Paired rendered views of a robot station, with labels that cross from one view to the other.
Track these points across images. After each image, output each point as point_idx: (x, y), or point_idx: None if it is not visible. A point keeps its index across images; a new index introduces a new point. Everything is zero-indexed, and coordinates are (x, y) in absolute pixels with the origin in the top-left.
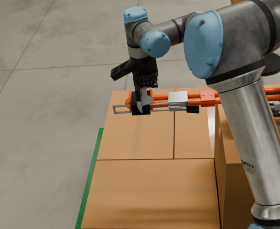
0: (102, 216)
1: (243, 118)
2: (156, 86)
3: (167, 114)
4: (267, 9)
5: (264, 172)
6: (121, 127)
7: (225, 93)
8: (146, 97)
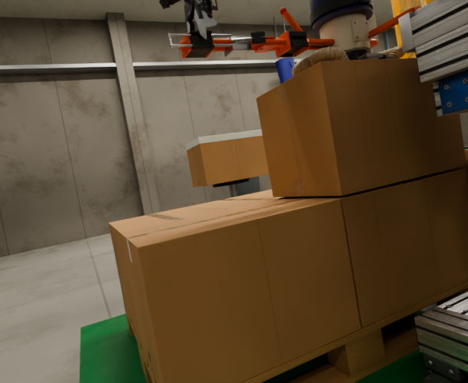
0: (169, 235)
1: None
2: (216, 8)
3: (192, 209)
4: None
5: None
6: (139, 222)
7: None
8: (208, 19)
